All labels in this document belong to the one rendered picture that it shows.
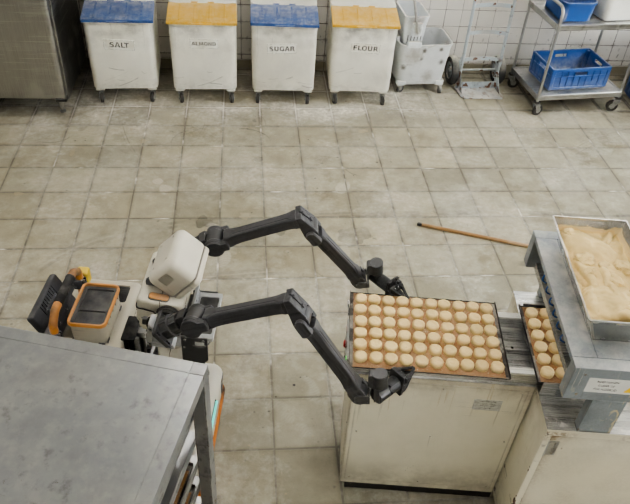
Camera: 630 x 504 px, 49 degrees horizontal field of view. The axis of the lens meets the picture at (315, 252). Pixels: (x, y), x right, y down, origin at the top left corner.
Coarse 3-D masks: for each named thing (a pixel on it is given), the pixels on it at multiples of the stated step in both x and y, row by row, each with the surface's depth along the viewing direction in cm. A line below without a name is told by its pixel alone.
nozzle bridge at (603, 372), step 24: (552, 240) 275; (528, 264) 286; (552, 264) 264; (552, 288) 254; (576, 312) 245; (576, 336) 236; (576, 360) 228; (600, 360) 228; (624, 360) 229; (576, 384) 231; (600, 384) 230; (624, 384) 229; (600, 408) 238; (600, 432) 247
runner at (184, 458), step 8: (192, 432) 152; (192, 440) 147; (184, 448) 149; (192, 448) 147; (184, 456) 147; (176, 464) 146; (184, 464) 143; (176, 472) 144; (184, 472) 144; (176, 480) 143; (168, 488) 141; (176, 488) 140; (168, 496) 140
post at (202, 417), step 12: (192, 372) 134; (204, 372) 134; (204, 384) 136; (204, 396) 138; (204, 408) 141; (204, 420) 143; (204, 432) 146; (204, 444) 149; (204, 456) 152; (204, 468) 155; (204, 480) 158; (204, 492) 162; (216, 492) 166
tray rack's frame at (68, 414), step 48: (0, 336) 138; (48, 336) 139; (0, 384) 130; (48, 384) 130; (96, 384) 131; (144, 384) 131; (192, 384) 132; (0, 432) 122; (48, 432) 122; (96, 432) 123; (144, 432) 123; (0, 480) 115; (48, 480) 115; (96, 480) 116; (144, 480) 116
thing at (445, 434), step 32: (416, 384) 264; (448, 384) 264; (480, 384) 263; (512, 384) 262; (352, 416) 279; (384, 416) 278; (416, 416) 277; (448, 416) 276; (480, 416) 275; (512, 416) 274; (352, 448) 294; (384, 448) 292; (416, 448) 291; (448, 448) 290; (480, 448) 289; (352, 480) 310; (384, 480) 308; (416, 480) 307; (448, 480) 306; (480, 480) 305
